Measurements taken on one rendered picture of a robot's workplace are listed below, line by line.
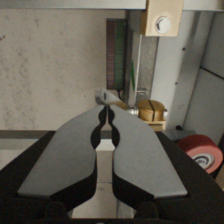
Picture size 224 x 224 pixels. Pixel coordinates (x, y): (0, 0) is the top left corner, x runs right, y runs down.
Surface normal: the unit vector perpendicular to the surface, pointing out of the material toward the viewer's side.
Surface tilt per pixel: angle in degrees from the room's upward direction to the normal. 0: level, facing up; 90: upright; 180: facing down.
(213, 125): 90
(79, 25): 0
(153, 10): 0
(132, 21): 0
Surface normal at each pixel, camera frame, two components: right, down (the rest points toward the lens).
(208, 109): -1.00, 0.00
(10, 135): 0.01, -0.87
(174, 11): 0.00, 0.50
